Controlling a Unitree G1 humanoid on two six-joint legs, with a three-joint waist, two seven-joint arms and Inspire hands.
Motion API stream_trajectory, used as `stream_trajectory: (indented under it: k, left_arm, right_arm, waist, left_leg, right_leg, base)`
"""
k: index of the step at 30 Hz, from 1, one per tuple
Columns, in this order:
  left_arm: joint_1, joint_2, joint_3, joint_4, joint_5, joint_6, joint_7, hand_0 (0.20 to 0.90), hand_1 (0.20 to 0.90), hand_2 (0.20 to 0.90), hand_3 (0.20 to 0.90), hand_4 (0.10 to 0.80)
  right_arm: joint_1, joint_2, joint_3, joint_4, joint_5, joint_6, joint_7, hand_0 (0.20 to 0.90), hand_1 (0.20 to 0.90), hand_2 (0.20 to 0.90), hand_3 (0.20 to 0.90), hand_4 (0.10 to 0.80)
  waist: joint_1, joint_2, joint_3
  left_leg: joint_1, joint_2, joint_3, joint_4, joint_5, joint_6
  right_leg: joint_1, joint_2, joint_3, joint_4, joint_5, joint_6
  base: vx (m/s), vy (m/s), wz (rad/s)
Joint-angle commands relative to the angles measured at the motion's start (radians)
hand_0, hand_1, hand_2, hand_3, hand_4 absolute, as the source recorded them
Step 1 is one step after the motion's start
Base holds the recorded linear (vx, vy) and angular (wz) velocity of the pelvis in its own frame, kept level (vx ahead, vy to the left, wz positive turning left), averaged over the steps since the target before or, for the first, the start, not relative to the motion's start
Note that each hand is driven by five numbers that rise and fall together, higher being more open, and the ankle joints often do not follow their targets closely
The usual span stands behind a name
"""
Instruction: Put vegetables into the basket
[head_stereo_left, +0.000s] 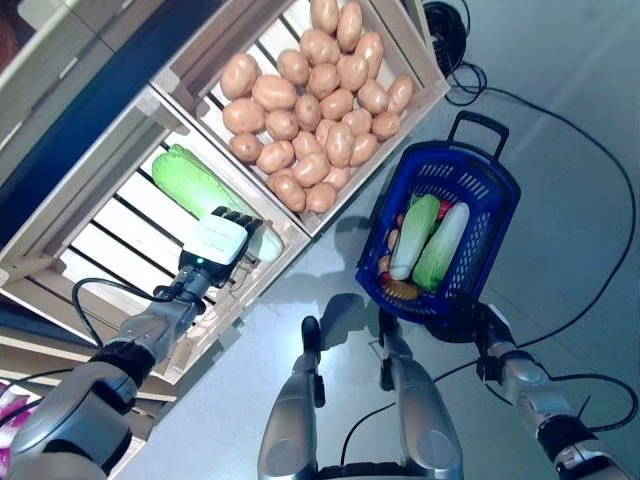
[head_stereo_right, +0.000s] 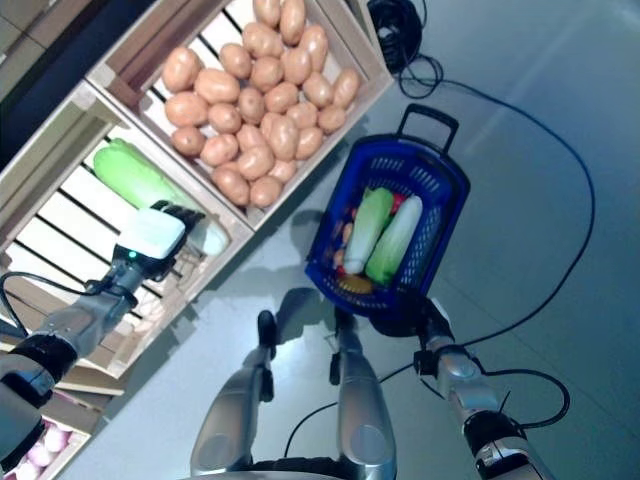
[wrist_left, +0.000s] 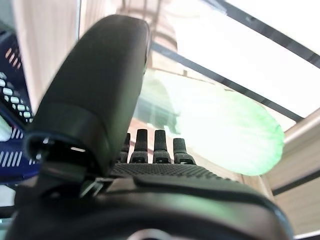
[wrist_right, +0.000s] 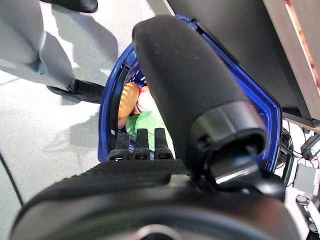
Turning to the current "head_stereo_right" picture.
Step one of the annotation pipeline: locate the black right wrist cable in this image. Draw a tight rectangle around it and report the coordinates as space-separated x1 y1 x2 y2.
379 359 571 431

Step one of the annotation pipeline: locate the pale pink onion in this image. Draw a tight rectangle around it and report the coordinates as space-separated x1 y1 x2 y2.
22 444 51 469
42 427 69 454

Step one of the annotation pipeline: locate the long black floor cable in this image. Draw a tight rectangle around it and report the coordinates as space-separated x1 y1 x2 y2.
397 54 597 351

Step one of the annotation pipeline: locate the silver left robot leg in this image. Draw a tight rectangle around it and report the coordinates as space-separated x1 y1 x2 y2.
189 309 276 476

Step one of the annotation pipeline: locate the wooden produce display stand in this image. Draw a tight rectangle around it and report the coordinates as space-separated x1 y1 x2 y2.
0 0 396 401

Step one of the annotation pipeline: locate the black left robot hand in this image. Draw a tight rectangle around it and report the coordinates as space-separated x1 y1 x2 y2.
112 199 207 281

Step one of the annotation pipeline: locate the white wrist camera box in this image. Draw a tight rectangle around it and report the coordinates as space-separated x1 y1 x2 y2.
115 207 187 261

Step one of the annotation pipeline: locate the wooden slat crate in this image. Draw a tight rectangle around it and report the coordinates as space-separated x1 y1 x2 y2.
84 0 396 232
0 82 256 381

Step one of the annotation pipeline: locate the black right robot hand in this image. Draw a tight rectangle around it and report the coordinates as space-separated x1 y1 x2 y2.
422 298 455 349

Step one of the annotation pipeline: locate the brown potato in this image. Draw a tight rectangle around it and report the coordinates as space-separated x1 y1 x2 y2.
317 104 348 135
262 112 300 161
207 102 244 135
171 125 206 159
302 72 335 109
200 133 240 168
269 159 299 185
249 55 285 94
235 123 269 154
249 175 285 210
278 0 308 47
333 66 362 110
264 82 300 115
164 91 210 128
237 146 276 181
295 126 325 161
299 24 330 71
219 43 253 80
238 87 266 125
286 101 320 130
193 68 241 105
212 167 251 207
161 46 205 94
242 22 285 59
282 47 312 86
253 0 283 30

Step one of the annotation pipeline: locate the blue plastic shopping basket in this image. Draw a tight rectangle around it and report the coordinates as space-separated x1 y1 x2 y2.
304 103 472 326

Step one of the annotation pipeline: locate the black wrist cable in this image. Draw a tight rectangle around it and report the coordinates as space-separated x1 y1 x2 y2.
379 359 571 431
0 272 119 341

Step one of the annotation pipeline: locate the yellow-orange corn cob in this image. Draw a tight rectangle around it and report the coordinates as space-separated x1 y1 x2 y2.
337 277 375 296

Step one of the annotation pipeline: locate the low wooden crate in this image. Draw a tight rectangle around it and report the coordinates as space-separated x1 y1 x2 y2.
14 414 96 480

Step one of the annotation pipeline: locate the green white napa cabbage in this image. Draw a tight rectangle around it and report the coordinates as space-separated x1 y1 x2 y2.
364 194 425 286
92 139 229 256
342 187 396 275

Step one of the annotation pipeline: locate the coiled black cable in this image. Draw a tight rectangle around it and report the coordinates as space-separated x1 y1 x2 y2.
367 0 426 76

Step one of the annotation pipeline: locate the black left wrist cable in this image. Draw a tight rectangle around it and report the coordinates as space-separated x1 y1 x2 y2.
0 272 119 341

